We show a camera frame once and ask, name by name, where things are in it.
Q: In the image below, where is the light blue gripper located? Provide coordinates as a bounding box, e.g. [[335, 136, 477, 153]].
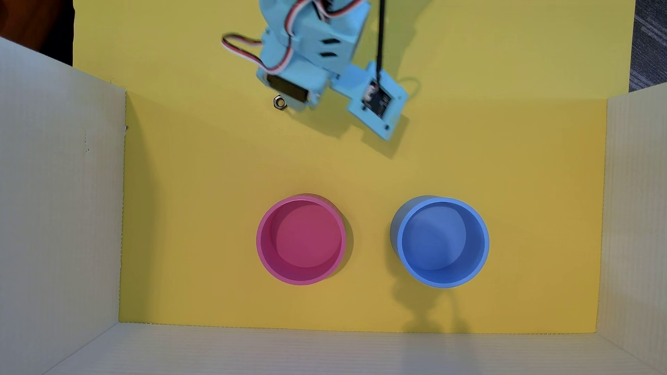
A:
[[255, 10, 372, 110]]

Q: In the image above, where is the yellow paper mat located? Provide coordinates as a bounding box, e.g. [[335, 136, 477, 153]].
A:
[[72, 0, 637, 334]]

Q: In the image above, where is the pink round cup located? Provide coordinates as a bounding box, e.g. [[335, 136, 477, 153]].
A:
[[255, 194, 348, 286]]

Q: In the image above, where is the blue round cup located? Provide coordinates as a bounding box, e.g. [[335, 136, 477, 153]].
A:
[[390, 196, 491, 289]]

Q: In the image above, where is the red white black servo cable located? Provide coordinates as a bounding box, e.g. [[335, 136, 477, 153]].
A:
[[221, 0, 365, 75]]

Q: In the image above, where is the black camera cable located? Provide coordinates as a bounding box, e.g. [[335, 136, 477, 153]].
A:
[[375, 0, 387, 86]]

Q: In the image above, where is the white corrugated cardboard enclosure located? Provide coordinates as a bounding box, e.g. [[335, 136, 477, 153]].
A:
[[0, 36, 667, 375]]

